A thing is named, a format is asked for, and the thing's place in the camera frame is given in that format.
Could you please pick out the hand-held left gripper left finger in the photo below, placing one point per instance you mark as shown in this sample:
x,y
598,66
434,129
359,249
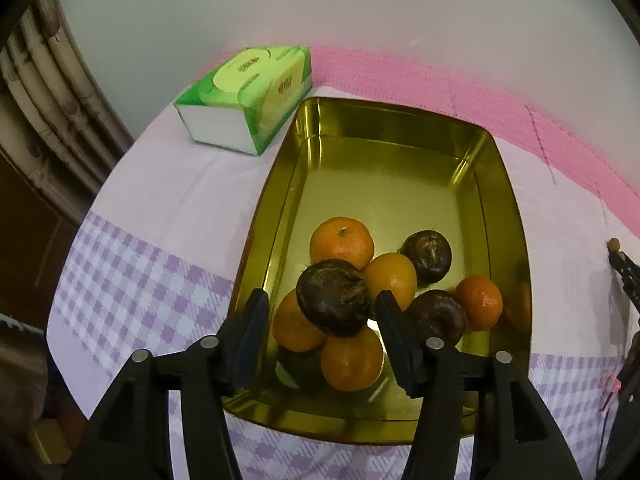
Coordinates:
x,y
247,340

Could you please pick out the dark wooden furniture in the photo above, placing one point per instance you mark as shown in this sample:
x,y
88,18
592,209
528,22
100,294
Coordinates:
x,y
25,240

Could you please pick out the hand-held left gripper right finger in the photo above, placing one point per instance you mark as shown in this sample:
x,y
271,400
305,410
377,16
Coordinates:
x,y
395,340

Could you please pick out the smooth orange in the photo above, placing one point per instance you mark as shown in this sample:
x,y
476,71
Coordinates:
x,y
351,360
292,327

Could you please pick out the green tissue pack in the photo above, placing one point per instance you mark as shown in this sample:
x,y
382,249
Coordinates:
x,y
240,85

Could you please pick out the bamboo pole furniture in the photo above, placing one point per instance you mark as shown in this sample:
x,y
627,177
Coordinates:
x,y
45,85

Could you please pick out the yellow-orange citrus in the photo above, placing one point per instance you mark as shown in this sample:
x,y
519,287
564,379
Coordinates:
x,y
395,275

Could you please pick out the mandarin orange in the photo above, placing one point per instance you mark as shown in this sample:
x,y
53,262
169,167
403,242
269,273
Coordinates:
x,y
341,242
479,302

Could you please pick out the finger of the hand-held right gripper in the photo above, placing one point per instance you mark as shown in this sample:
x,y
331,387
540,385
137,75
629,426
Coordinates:
x,y
627,270

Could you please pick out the dark brown round fruit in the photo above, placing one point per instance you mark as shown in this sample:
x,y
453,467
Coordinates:
x,y
427,256
334,297
442,317

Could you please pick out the maroon and gold tin box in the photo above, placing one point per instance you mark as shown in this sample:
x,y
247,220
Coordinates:
x,y
390,175

